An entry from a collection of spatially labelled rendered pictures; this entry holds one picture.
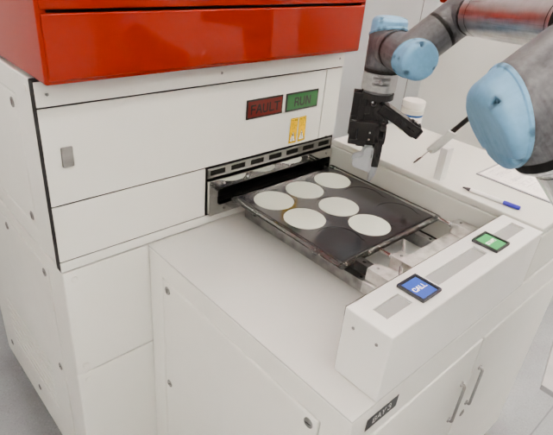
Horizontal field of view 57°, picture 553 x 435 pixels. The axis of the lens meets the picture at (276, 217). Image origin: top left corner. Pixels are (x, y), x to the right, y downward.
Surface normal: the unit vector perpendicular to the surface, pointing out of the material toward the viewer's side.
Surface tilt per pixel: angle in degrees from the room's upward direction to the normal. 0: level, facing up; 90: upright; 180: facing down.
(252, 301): 0
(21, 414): 0
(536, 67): 48
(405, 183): 90
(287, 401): 90
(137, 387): 90
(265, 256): 0
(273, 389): 90
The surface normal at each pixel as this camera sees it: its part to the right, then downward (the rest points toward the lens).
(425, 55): 0.23, 0.49
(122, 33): 0.67, 0.41
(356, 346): -0.74, 0.28
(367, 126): -0.13, 0.48
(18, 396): 0.08, -0.87
